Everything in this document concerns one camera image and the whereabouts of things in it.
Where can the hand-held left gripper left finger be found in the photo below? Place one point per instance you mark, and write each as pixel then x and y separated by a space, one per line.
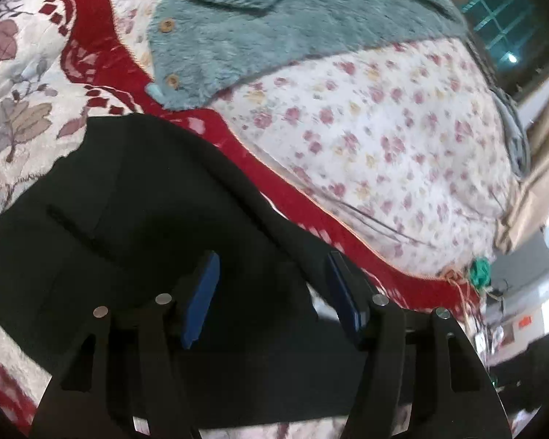
pixel 200 292

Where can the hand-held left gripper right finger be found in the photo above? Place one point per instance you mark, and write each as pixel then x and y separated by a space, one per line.
pixel 345 292

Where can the black pants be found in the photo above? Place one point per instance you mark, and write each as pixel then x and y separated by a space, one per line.
pixel 142 192

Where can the green yarn knot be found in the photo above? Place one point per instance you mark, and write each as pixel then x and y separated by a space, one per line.
pixel 480 270

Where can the floral print quilt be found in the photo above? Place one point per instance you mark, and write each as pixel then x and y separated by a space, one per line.
pixel 370 146

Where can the grey knit cloth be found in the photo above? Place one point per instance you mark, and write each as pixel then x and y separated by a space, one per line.
pixel 514 132

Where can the beige curtain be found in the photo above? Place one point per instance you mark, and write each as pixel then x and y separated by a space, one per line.
pixel 540 160

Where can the teal fleece jacket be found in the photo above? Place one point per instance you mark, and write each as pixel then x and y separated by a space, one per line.
pixel 256 32

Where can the red and white plush blanket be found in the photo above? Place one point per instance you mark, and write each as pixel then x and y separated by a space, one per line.
pixel 23 77

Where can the window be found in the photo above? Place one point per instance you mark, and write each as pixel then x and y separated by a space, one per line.
pixel 498 13

